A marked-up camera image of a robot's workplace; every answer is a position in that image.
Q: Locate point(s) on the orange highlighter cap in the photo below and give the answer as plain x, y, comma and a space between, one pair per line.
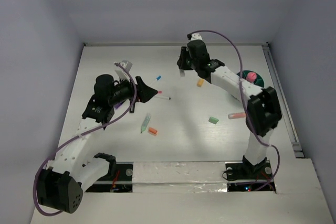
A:
153, 131

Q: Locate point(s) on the orange pink highlighter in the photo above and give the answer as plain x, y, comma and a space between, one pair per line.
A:
237, 115

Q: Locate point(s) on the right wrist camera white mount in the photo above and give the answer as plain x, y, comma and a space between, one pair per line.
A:
194, 36

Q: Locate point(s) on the green cap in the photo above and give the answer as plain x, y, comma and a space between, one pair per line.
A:
213, 120

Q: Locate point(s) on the silver foil tape strip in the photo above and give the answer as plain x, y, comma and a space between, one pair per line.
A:
178, 177

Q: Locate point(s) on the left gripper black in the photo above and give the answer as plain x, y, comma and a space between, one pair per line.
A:
145, 93

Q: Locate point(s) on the purple banded white marker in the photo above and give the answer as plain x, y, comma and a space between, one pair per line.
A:
162, 97

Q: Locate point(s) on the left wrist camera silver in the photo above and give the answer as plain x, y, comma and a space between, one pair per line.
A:
127, 65

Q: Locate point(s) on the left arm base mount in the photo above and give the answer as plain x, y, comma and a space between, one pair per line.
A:
118, 179

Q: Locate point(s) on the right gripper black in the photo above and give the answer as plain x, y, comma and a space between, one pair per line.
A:
184, 53

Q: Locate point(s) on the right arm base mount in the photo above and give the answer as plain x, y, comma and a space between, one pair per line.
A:
245, 177

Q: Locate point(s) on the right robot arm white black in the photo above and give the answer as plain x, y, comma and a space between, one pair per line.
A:
261, 105

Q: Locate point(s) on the yellow orange cap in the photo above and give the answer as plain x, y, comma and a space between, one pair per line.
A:
200, 82

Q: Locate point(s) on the blue capped white marker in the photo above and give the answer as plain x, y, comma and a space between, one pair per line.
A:
155, 80

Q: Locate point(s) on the green highlighter clear body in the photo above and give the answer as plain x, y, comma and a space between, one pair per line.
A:
145, 122

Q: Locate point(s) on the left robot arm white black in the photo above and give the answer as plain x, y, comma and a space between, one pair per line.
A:
62, 179

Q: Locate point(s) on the pink cap in container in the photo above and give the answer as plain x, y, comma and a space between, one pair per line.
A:
251, 77

